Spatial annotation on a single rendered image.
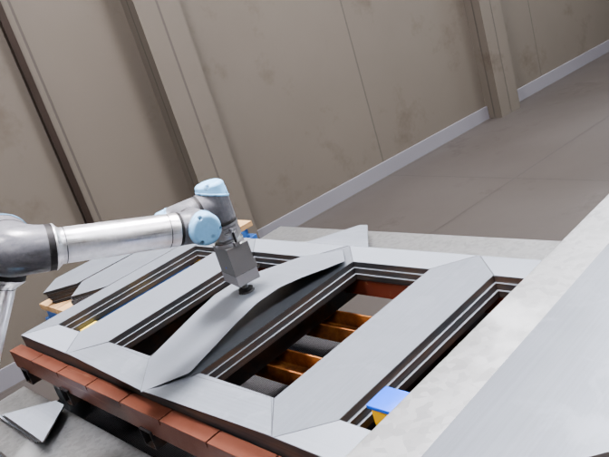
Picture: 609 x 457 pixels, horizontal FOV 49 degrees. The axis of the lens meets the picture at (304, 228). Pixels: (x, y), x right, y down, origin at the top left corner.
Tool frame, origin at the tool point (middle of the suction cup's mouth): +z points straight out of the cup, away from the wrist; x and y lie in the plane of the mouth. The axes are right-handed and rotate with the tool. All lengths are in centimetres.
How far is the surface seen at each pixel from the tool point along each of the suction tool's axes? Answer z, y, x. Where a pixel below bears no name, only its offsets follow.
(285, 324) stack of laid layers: 8.0, -9.2, -3.4
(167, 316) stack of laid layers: 8.1, 32.7, 13.7
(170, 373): 4.0, -9.3, 28.1
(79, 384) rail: 9, 22, 44
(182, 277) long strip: 5.0, 49.6, 0.0
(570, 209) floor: 91, 95, -244
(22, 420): 20, 43, 60
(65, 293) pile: 9, 104, 28
